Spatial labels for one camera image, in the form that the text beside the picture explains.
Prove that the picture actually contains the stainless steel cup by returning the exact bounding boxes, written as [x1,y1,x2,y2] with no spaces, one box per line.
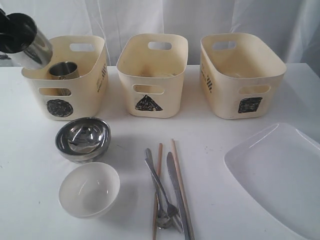
[8,25,53,70]
[48,61,80,80]

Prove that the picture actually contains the cream bin with circle mark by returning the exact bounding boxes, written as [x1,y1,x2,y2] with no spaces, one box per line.
[21,35,108,121]

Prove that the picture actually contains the stainless steel bowl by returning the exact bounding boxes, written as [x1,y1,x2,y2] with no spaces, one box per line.
[55,117,112,164]

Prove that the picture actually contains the white ceramic bowl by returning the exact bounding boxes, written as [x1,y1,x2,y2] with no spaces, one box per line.
[58,162,121,219]

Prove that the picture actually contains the cream bin with triangle mark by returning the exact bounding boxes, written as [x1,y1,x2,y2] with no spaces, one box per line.
[116,33,189,118]

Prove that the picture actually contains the cream bin with square mark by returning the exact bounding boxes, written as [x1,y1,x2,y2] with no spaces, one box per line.
[199,32,287,120]

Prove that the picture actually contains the stainless steel knife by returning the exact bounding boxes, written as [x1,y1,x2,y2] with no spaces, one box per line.
[166,152,191,240]

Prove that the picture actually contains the stainless steel fork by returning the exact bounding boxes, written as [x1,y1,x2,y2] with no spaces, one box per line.
[144,157,184,233]

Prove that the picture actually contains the stainless steel spoon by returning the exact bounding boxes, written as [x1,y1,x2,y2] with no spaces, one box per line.
[145,148,172,229]

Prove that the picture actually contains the left wooden chopstick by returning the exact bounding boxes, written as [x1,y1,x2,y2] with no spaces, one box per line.
[152,143,163,240]

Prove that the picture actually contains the wooden chopstick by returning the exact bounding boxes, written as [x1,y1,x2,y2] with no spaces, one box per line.
[152,143,163,240]
[170,138,195,240]

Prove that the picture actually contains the right wooden chopstick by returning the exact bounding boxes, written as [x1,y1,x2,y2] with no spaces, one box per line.
[170,138,195,240]

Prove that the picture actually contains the white curtain backdrop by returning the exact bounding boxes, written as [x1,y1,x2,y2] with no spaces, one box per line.
[0,0,320,73]

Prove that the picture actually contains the white rectangular plate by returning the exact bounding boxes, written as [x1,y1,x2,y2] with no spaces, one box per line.
[224,122,320,240]

